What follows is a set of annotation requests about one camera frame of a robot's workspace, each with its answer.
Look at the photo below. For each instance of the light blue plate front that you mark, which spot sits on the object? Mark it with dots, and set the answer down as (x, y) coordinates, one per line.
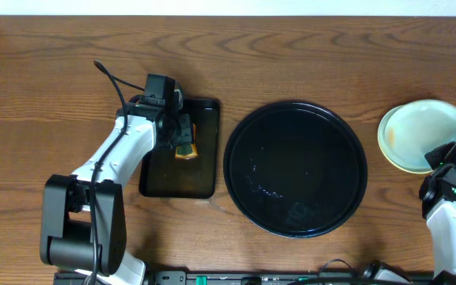
(417, 128)

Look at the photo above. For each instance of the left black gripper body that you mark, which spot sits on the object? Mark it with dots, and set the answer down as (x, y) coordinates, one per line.
(176, 133)

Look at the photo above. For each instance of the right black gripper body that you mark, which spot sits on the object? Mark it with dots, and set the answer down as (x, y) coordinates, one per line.
(435, 157)

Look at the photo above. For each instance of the light blue plate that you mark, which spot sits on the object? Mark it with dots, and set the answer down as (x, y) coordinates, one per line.
(417, 128)
(382, 144)

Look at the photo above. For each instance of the black round tray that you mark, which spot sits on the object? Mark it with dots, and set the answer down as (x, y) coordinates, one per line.
(295, 169)

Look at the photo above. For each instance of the orange green scrub sponge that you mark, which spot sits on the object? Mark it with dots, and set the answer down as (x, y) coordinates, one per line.
(189, 151)

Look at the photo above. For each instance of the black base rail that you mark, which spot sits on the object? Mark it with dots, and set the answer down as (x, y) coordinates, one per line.
(325, 275)

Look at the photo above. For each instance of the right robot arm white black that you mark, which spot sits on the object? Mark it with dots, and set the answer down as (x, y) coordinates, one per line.
(438, 196)

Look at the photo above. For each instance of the black rectangular tray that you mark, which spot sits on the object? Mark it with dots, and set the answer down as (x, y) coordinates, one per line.
(163, 174)

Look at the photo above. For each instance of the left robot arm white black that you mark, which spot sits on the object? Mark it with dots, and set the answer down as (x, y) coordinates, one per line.
(83, 226)

